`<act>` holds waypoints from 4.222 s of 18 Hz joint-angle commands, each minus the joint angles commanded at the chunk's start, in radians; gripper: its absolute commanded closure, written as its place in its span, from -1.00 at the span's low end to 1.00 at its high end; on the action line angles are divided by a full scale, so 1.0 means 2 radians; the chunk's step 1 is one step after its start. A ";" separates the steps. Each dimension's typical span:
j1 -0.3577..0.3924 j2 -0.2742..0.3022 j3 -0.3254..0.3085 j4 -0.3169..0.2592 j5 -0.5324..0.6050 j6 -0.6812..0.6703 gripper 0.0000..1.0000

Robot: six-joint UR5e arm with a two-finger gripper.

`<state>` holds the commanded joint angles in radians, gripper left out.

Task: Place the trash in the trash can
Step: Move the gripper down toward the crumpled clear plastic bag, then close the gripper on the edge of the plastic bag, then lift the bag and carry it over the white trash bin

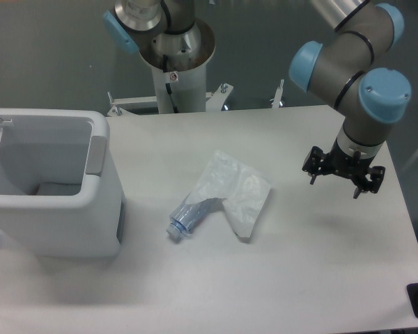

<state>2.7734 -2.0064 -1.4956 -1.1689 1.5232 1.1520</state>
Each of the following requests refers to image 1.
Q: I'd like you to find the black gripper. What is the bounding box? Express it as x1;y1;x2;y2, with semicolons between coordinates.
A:
302;144;386;199

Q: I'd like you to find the white plastic bag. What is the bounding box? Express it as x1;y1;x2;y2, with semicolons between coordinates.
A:
185;150;272;239

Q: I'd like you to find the clear crushed plastic bottle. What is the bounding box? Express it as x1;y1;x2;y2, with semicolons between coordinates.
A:
166;198;222;243

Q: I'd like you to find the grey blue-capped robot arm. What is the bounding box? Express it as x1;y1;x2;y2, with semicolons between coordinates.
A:
103;1;412;195

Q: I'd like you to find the white open trash can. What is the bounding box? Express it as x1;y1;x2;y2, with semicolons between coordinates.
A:
0;108;125;257

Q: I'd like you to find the white pedestal base frame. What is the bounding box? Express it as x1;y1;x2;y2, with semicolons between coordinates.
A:
106;79;286;117

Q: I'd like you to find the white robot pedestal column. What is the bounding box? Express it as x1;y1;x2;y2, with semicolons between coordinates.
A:
150;65;206;114

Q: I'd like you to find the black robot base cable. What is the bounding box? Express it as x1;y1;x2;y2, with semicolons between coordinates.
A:
162;54;180;114

